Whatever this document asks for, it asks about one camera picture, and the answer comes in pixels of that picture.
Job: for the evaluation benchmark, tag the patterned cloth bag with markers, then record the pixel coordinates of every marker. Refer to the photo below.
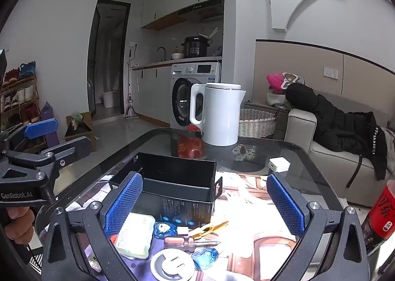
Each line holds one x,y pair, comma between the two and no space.
293,78

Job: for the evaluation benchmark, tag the white washing machine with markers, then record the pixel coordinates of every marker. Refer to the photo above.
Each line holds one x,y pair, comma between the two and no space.
200,74

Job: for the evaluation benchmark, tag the pink cloth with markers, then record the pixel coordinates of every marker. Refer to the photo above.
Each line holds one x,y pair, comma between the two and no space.
276,81

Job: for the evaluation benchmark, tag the brown cardboard box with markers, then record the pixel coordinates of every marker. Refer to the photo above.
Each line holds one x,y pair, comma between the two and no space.
85,132

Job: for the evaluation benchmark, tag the white electric kettle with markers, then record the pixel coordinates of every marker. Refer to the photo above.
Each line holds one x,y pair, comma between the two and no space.
222,114

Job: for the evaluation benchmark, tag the blue eye drop bottle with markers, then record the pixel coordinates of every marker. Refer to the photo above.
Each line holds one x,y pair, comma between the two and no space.
164,229
204,257

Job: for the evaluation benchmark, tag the black cardboard box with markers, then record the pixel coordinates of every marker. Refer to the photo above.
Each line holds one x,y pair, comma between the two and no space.
172,169

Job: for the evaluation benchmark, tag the wooden shoe rack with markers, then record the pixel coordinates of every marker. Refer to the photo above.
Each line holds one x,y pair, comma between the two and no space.
18,95
34,92

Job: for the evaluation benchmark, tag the round silver USB hub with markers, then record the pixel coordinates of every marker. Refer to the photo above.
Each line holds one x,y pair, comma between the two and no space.
172,264

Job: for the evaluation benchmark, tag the black pressure cooker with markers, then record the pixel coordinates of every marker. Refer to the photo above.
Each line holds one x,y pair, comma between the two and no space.
195,46

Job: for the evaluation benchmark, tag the white bowl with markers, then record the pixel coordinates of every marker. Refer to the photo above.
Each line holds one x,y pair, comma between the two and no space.
177,56

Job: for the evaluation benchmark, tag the black jacket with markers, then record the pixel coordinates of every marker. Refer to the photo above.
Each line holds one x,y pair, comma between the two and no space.
339,123

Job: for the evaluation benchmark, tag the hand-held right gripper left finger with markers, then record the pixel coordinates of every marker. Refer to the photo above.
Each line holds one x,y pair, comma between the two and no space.
123,203

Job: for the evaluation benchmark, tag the white charger cube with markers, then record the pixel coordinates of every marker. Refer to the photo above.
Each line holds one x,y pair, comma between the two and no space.
279,165

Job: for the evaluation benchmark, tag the red gift box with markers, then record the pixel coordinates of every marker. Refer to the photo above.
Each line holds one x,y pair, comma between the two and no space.
188,145

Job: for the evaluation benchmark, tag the small white adapter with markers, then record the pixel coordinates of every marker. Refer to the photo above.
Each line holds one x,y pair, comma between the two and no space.
183,231

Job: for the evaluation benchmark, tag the person's left hand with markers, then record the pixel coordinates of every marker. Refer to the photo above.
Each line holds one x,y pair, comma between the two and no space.
18,225

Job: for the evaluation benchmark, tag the flat mop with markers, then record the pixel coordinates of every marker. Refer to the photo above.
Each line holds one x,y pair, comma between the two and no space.
129,108

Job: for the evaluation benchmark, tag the red label soda bottle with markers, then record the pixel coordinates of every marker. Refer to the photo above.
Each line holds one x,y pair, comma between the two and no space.
381,210

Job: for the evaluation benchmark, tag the black framed door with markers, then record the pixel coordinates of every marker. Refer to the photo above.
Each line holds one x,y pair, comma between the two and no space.
92,52

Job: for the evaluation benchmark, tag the printed desk mat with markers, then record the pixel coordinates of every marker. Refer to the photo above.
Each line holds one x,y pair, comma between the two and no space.
247,194

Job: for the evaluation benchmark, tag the range hood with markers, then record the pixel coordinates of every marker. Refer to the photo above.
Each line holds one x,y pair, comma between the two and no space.
203,9

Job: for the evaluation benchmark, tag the white bucket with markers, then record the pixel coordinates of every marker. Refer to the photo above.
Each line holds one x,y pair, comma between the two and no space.
110,100

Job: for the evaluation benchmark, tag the white kitchen countertop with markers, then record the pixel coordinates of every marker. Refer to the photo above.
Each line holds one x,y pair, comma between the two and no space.
154,65

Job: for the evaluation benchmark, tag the floral patterned coaster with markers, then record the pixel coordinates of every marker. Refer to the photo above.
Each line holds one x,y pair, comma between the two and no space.
243,152

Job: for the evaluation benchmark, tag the white wicker basket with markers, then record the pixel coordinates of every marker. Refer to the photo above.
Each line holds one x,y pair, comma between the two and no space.
257,123

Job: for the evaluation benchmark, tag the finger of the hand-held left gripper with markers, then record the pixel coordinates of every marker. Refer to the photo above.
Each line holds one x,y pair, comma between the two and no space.
40,128
71,148

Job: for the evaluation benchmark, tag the dark side table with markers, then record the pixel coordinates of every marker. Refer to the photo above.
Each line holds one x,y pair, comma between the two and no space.
282,128

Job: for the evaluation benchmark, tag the white green plastic case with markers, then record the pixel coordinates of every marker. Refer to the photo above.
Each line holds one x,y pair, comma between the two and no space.
135,234

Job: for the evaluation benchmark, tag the white plastic bag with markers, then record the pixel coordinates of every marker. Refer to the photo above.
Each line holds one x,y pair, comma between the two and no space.
276,98

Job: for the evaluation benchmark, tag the white wall switch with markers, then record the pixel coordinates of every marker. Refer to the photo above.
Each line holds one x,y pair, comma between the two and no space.
330,72

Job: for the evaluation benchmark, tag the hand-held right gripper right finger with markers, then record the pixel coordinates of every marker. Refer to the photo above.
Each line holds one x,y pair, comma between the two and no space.
284,207

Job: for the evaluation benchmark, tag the beige sofa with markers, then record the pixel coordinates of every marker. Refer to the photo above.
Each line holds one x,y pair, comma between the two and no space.
327,157

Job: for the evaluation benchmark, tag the white lower cabinets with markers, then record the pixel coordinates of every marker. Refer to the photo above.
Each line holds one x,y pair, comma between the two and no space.
151,92

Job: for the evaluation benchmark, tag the kitchen faucet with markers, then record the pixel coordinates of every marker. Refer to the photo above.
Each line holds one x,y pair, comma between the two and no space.
161,49

